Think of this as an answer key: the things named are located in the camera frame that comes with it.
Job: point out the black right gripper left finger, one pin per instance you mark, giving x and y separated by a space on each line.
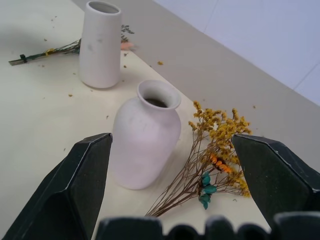
65 190

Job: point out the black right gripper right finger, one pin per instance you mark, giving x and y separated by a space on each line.
272 180

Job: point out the round white narrow-necked vase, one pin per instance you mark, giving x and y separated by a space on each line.
147 140

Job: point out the tall white cylindrical vase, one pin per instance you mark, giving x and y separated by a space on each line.
100 47

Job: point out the yellow dried flower bouquet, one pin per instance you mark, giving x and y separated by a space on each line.
212 155

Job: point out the green-stemmed dried flower bouquet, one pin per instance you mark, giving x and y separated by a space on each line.
65 48

